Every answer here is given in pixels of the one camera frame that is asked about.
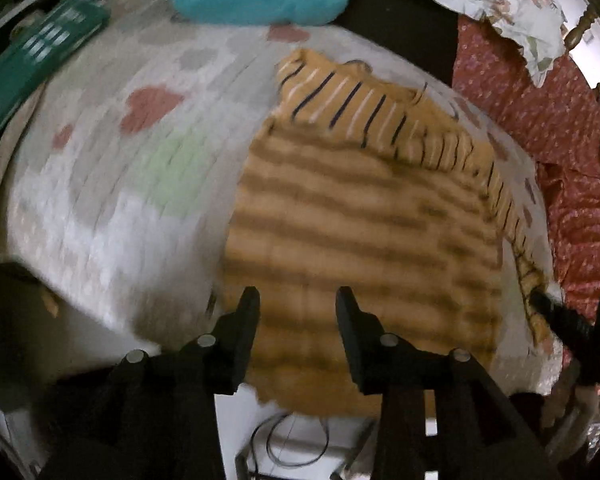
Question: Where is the black cable on floor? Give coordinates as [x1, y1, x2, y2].
[249, 410, 332, 476]

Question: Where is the green tissue pack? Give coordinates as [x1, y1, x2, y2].
[0, 0, 110, 132]

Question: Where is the white quilted heart blanket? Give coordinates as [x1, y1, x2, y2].
[0, 0, 554, 373]

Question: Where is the red dotted bedsheet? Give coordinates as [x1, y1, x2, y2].
[452, 16, 600, 318]

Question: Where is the yellow striped knit sweater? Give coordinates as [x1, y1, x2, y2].
[222, 49, 553, 416]

